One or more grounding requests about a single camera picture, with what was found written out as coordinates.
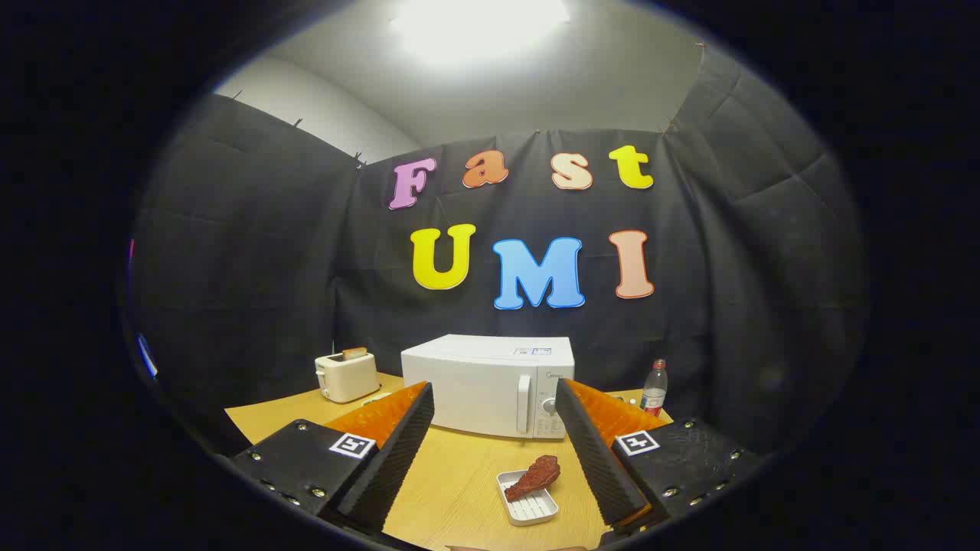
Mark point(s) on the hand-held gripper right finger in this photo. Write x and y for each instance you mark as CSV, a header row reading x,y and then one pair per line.
x,y
593,459

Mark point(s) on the brown roasted meat piece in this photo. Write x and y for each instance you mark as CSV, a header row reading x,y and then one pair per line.
x,y
536,476

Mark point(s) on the clear plastic water bottle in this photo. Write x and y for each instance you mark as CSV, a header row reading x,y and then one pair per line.
x,y
654,390

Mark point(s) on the cream bread toaster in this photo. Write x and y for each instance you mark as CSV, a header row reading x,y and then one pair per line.
x,y
348,379

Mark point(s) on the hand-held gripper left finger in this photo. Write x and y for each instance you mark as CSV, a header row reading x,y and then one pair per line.
x,y
398,451

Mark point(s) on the white ridged plastic tray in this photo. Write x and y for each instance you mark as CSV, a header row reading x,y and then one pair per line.
x,y
536,511

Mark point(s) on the toasted bread slice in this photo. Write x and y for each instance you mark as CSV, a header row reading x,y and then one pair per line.
x,y
354,353

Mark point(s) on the white toaster oven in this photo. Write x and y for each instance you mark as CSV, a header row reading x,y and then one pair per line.
x,y
475,383

